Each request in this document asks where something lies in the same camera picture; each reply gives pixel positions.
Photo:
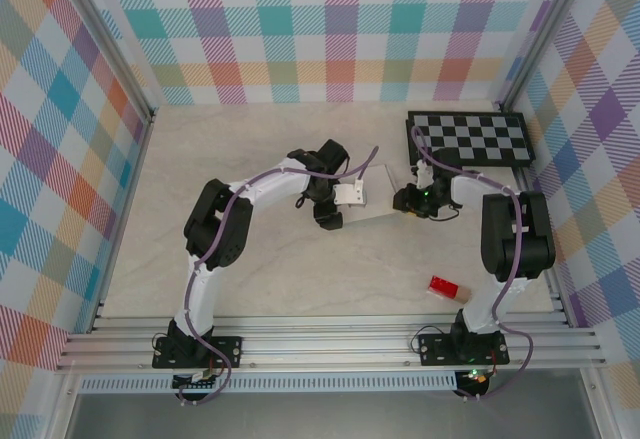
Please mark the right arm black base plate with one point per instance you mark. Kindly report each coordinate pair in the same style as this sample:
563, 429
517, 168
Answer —
435, 354

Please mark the teal and white paper box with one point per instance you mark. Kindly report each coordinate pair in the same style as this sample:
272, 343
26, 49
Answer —
377, 194

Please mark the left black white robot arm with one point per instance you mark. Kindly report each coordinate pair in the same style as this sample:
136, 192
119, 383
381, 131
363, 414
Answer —
215, 229

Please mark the black grey chessboard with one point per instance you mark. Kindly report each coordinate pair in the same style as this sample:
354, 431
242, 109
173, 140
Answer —
500, 139

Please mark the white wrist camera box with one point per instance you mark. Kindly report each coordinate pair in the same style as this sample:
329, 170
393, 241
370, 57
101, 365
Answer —
350, 195
424, 173

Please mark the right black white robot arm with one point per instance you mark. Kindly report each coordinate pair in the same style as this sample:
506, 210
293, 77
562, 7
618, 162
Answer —
515, 244

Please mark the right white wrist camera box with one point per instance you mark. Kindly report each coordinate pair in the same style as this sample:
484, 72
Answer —
424, 173

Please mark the aluminium corner post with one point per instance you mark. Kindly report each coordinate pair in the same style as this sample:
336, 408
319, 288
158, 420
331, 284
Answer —
544, 34
110, 34

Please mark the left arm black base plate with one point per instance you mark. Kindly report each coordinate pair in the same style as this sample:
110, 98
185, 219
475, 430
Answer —
230, 351

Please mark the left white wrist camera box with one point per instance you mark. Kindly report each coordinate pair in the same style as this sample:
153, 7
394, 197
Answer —
350, 195

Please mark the long aluminium rail frame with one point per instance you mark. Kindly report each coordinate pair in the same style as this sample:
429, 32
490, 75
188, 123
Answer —
325, 344

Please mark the red block with wooden end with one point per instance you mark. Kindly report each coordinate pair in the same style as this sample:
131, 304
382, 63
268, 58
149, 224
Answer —
445, 288

